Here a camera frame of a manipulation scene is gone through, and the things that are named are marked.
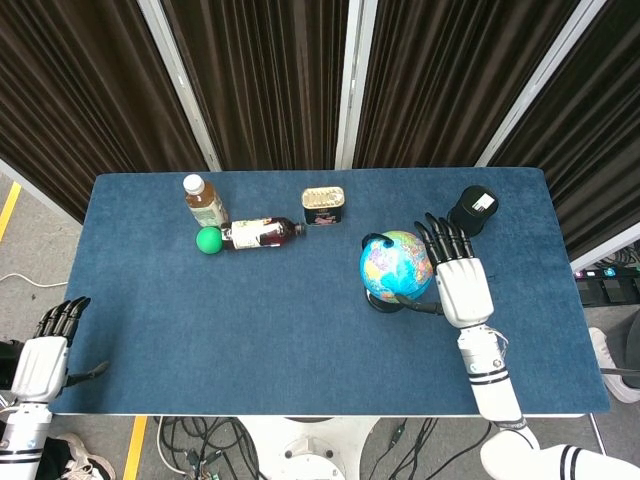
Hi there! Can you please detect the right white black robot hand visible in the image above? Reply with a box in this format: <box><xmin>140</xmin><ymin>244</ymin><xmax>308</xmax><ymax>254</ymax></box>
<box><xmin>396</xmin><ymin>212</ymin><xmax>495</xmax><ymax>330</ymax></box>

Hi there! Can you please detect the black floor cable tangle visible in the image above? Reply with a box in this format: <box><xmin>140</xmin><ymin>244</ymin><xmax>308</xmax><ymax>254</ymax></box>
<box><xmin>153</xmin><ymin>416</ymin><xmax>261</xmax><ymax>480</ymax></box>

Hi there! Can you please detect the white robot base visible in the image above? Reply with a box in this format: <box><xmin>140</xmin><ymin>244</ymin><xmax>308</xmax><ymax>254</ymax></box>
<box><xmin>238</xmin><ymin>416</ymin><xmax>382</xmax><ymax>480</ymax></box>

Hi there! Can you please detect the black luncheon meat can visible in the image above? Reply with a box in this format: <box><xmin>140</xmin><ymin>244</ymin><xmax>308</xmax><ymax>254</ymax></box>
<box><xmin>300</xmin><ymin>186</ymin><xmax>346</xmax><ymax>227</ymax></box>

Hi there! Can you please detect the tea bottle white cap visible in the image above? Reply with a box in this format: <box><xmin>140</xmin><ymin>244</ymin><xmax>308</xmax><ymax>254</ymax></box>
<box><xmin>182</xmin><ymin>173</ymin><xmax>230</xmax><ymax>229</ymax></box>

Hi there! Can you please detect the blue table cloth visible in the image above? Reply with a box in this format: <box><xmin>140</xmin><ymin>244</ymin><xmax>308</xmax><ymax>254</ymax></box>
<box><xmin>49</xmin><ymin>167</ymin><xmax>612</xmax><ymax>417</ymax></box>

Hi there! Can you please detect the brown pleated curtain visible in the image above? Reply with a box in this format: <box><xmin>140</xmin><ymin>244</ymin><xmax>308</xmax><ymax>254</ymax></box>
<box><xmin>162</xmin><ymin>0</ymin><xmax>351</xmax><ymax>171</ymax></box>
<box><xmin>352</xmin><ymin>0</ymin><xmax>584</xmax><ymax>169</ymax></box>
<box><xmin>487</xmin><ymin>0</ymin><xmax>640</xmax><ymax>261</ymax></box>
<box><xmin>0</xmin><ymin>0</ymin><xmax>209</xmax><ymax>224</ymax></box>

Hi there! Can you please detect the green ball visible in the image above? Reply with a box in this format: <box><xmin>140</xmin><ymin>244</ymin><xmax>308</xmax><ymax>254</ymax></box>
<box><xmin>195</xmin><ymin>227</ymin><xmax>223</xmax><ymax>255</ymax></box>

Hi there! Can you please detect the dark lying bottle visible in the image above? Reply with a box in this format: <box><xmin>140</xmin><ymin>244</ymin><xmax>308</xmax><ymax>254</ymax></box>
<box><xmin>219</xmin><ymin>215</ymin><xmax>307</xmax><ymax>251</ymax></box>

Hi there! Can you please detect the white floor cable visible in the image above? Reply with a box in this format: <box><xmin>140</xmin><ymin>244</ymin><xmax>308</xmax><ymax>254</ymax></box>
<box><xmin>0</xmin><ymin>272</ymin><xmax>69</xmax><ymax>289</ymax></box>

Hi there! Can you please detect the white partition frame post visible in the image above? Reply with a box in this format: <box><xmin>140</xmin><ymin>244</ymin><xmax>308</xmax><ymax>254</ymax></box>
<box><xmin>333</xmin><ymin>0</ymin><xmax>379</xmax><ymax>170</ymax></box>
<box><xmin>137</xmin><ymin>0</ymin><xmax>223</xmax><ymax>173</ymax></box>
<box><xmin>473</xmin><ymin>0</ymin><xmax>599</xmax><ymax>169</ymax></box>

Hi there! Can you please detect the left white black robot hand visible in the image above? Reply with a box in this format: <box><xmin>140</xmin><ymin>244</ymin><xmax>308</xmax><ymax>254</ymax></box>
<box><xmin>9</xmin><ymin>295</ymin><xmax>110</xmax><ymax>403</ymax></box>

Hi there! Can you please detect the colourful desk globe black stand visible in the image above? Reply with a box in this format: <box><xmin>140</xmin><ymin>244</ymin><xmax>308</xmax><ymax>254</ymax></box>
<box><xmin>359</xmin><ymin>229</ymin><xmax>435</xmax><ymax>314</ymax></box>

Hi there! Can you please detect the black and white sneaker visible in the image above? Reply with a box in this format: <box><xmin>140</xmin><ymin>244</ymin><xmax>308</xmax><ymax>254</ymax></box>
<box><xmin>44</xmin><ymin>432</ymin><xmax>117</xmax><ymax>480</ymax></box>

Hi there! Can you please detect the dark trouser leg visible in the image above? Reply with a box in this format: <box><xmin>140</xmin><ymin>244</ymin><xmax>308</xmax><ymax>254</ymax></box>
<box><xmin>599</xmin><ymin>298</ymin><xmax>640</xmax><ymax>384</ymax></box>

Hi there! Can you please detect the black mesh pen holder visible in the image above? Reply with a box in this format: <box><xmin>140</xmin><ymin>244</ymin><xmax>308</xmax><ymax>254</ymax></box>
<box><xmin>446</xmin><ymin>184</ymin><xmax>500</xmax><ymax>237</ymax></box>

